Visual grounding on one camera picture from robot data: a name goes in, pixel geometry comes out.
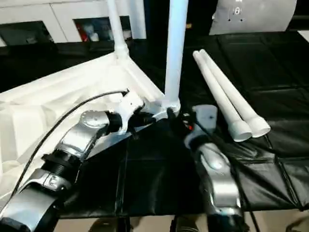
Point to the white plastic table leg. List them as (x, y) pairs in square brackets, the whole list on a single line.
[(116, 24), (175, 48), (236, 94), (217, 94)]

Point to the white plastic table top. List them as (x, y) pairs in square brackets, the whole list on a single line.
[(48, 106)]

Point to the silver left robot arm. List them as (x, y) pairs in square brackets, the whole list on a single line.
[(82, 135)]

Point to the black work mat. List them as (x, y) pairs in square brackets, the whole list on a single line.
[(159, 179)]

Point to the black cabinet with gold label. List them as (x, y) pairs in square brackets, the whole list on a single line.
[(200, 14)]

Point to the white cabinet with glass doors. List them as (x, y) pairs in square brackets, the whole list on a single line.
[(65, 14)]

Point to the flat white board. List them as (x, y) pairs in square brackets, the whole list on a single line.
[(304, 35)]

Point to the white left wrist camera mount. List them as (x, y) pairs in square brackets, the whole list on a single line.
[(129, 108)]

